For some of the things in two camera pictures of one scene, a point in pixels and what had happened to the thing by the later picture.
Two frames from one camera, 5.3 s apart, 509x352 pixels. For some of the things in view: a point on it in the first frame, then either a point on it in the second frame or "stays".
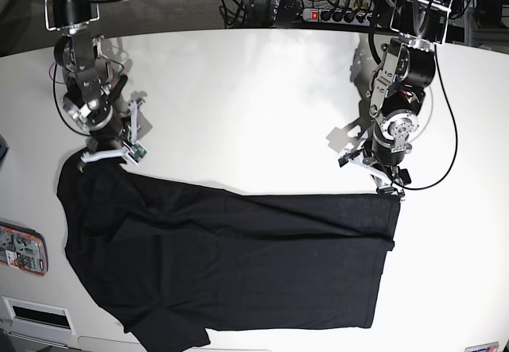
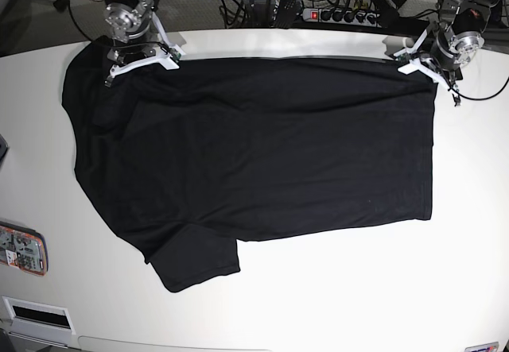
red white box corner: x=493 y=346 stays
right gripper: x=389 y=176 to x=435 y=56
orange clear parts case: x=24 y=248 stays
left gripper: x=114 y=141 to x=136 y=51
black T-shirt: x=172 y=264 to x=190 y=158
